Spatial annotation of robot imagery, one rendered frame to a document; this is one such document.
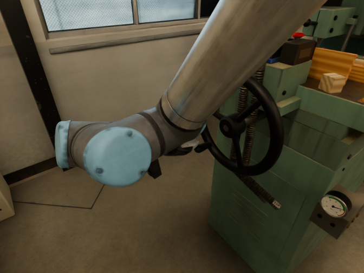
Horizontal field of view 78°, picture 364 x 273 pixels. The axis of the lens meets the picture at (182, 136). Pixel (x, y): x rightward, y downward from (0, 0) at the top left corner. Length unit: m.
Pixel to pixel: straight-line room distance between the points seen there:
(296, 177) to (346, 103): 0.27
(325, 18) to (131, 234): 1.24
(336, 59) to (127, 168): 0.60
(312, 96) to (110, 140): 0.52
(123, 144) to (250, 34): 0.21
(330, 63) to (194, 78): 0.50
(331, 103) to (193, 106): 0.41
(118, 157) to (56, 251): 1.13
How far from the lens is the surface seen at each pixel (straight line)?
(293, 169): 0.78
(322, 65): 0.75
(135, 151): 0.34
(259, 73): 0.61
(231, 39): 0.26
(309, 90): 0.67
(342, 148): 0.69
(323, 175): 0.74
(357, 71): 0.79
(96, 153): 0.33
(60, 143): 0.44
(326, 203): 0.70
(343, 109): 0.65
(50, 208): 1.64
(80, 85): 1.70
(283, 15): 0.24
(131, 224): 1.39
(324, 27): 0.77
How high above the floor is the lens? 1.11
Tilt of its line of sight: 33 degrees down
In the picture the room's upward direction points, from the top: straight up
